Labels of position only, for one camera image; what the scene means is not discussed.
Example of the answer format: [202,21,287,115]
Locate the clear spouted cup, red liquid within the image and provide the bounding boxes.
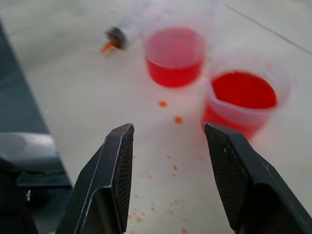
[201,50,297,142]

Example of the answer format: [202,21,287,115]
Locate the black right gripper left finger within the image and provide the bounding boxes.
[55,123,136,234]

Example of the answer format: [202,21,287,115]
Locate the clear plastic syringe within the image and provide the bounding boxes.
[99,0,215,55]

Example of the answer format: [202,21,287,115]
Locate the silver robot body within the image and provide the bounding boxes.
[0,131,74,234]

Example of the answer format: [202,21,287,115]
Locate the clear cup with red liquid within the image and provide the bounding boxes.
[142,11,215,89]

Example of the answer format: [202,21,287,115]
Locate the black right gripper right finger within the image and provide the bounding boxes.
[203,121,312,234]

